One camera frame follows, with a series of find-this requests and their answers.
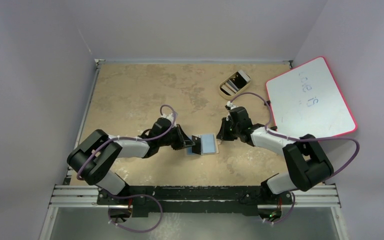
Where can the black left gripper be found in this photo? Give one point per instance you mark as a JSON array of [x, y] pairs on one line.
[[182, 140]]

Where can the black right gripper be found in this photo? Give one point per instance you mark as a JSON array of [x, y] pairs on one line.
[[225, 129]]

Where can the black VIP credit card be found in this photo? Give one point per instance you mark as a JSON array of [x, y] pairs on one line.
[[197, 147]]

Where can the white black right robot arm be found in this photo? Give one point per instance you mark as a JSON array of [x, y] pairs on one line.
[[307, 164]]

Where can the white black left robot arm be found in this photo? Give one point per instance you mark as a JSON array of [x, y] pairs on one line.
[[93, 158]]

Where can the beige oval card tray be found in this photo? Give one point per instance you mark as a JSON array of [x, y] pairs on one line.
[[233, 84]]

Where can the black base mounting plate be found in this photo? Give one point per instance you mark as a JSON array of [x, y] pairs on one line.
[[245, 200]]

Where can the pink framed whiteboard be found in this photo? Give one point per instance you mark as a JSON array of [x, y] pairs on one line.
[[308, 100]]

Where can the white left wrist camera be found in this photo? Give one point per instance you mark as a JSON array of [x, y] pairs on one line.
[[171, 117]]

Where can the aluminium frame rail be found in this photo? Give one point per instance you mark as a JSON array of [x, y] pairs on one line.
[[82, 196]]

